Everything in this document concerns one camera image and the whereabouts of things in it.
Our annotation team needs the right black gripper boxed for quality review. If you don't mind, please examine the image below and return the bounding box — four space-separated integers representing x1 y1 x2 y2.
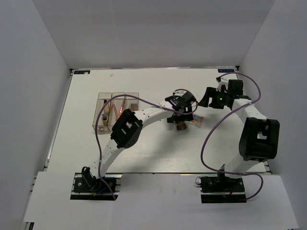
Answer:
198 87 230 109

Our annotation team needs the colorful eyeshadow palette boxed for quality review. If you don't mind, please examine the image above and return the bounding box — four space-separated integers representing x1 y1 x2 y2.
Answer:
189 114 204 127

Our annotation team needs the brown eyeshadow palette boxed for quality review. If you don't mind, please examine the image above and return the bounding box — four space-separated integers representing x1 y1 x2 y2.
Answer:
176 121 188 131

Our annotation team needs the orange makeup brush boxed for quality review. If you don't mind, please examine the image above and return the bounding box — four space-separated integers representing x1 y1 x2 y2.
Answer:
118 100 125 116

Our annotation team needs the beige foundation pump bottle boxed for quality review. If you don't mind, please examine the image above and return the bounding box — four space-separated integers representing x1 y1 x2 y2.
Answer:
102 100 109 117

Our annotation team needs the pink blush palette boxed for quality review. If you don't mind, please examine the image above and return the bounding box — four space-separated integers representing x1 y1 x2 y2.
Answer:
129 103 139 111

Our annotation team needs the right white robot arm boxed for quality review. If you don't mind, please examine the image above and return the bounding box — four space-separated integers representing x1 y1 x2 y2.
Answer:
199 77 280 191

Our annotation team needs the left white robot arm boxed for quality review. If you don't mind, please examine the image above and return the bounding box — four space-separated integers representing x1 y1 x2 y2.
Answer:
81 90 198 192

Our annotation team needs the middle clear organizer bin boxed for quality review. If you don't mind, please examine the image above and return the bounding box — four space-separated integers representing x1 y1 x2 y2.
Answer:
108 92 126 131

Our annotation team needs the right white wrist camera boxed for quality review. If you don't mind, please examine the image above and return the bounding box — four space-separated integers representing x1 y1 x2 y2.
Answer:
216 77 228 92

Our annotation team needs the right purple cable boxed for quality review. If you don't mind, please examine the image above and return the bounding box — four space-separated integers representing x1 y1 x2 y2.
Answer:
201 72 264 200

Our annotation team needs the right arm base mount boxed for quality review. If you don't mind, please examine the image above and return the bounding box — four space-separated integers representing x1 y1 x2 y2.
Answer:
195 176 247 204

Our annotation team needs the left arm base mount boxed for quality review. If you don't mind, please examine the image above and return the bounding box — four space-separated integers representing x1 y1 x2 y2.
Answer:
70 173 122 201

